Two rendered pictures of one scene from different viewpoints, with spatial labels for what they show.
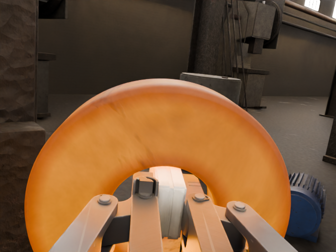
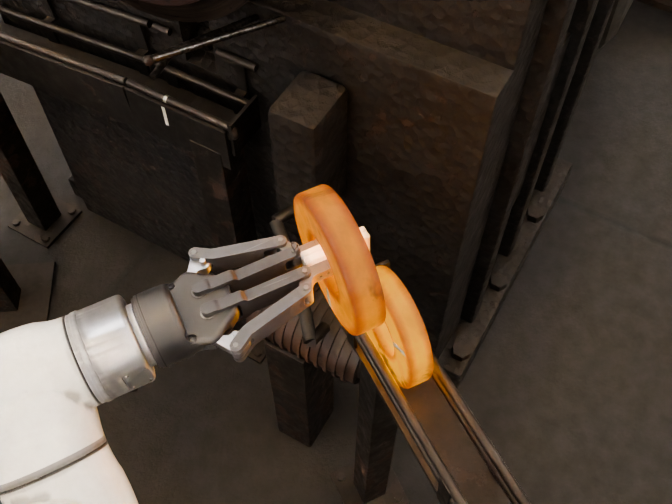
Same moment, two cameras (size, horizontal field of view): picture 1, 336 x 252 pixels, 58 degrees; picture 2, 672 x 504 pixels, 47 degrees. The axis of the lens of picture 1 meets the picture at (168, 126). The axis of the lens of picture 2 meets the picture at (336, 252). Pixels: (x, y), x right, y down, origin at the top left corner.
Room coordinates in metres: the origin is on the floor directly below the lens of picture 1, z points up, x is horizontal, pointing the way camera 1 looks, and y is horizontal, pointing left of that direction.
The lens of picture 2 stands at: (0.03, -0.41, 1.56)
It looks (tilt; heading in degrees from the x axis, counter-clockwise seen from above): 56 degrees down; 71
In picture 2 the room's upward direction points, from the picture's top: straight up
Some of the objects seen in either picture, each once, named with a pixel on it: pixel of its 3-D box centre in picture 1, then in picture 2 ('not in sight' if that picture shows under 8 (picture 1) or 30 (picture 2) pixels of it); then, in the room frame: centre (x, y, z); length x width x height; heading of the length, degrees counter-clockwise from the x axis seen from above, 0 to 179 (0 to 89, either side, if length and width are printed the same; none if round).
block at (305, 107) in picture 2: not in sight; (311, 152); (0.25, 0.33, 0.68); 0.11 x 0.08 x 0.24; 41
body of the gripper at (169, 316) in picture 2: not in sight; (188, 314); (0.02, -0.02, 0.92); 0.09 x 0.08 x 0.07; 6
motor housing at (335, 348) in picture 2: not in sight; (320, 375); (0.20, 0.17, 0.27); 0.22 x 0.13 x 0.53; 131
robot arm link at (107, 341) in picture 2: not in sight; (115, 346); (-0.06, -0.03, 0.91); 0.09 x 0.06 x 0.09; 96
